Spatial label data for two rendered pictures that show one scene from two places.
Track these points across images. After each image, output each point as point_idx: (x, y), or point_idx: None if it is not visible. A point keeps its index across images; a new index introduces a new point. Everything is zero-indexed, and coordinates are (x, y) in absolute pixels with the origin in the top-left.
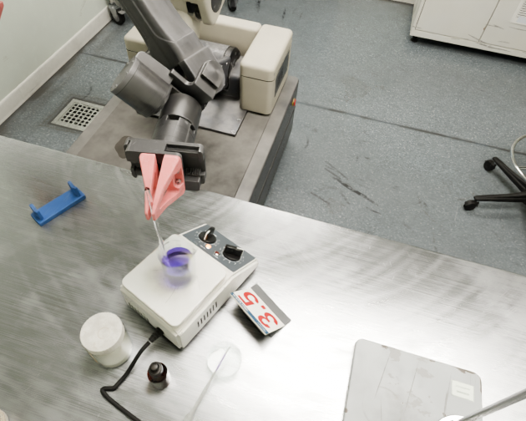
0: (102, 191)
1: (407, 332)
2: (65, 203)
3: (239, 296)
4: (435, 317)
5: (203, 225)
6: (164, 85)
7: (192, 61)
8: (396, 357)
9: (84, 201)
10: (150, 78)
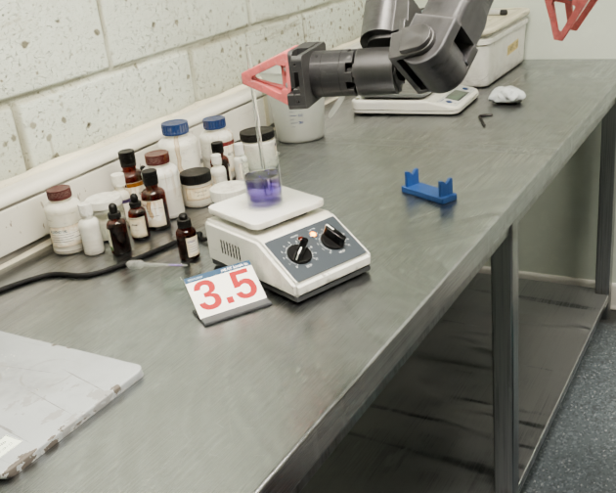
0: (453, 210)
1: (121, 423)
2: (429, 192)
3: (243, 269)
4: (123, 460)
5: (360, 246)
6: (379, 22)
7: (420, 20)
8: (92, 394)
9: (436, 204)
10: (376, 10)
